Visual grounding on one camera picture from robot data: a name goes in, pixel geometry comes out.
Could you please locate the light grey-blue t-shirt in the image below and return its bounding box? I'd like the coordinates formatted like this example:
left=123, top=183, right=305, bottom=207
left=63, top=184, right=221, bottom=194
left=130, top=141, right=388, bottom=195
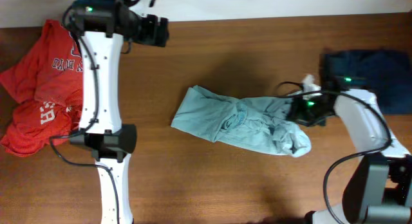
left=171, top=86, right=312, bottom=158

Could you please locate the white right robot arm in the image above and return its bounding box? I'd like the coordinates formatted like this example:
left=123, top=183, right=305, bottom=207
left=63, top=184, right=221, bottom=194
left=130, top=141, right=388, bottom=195
left=298, top=75, right=411, bottom=224

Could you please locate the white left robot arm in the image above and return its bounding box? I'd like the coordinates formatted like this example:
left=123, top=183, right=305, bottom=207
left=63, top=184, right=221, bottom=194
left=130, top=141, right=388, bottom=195
left=62, top=0, right=169, bottom=223

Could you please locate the folded dark navy garment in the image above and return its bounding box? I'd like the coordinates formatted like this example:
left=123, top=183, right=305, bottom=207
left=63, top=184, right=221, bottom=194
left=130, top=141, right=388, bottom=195
left=323, top=49, right=411, bottom=115

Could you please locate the red printed t-shirt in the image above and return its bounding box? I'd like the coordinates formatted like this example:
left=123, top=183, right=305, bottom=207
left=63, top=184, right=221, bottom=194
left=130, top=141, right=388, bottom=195
left=1, top=20, right=83, bottom=157

